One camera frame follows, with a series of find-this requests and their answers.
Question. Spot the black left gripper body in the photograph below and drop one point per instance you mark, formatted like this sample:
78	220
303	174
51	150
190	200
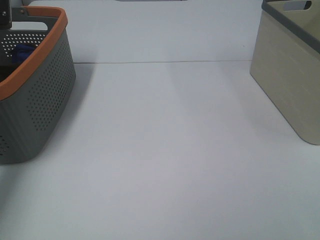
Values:
5	14

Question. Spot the grey basket with orange rim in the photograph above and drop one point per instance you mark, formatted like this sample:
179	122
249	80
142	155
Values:
34	93

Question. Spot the beige plastic storage bin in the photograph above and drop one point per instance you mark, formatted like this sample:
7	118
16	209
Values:
286	62

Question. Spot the blue cloth in basket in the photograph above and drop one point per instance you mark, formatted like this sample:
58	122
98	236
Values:
21	52

